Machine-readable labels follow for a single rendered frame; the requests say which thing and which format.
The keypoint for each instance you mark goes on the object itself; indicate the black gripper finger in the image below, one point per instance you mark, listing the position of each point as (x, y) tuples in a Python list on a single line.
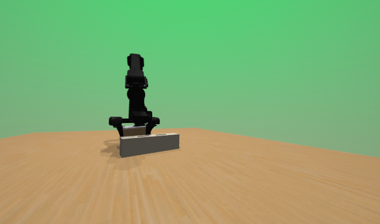
[(149, 128), (119, 128)]

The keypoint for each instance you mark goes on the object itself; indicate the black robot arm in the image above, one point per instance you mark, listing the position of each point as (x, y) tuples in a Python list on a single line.
[(135, 81)]

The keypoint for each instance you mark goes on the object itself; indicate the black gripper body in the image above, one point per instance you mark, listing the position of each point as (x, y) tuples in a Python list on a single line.
[(117, 121)]

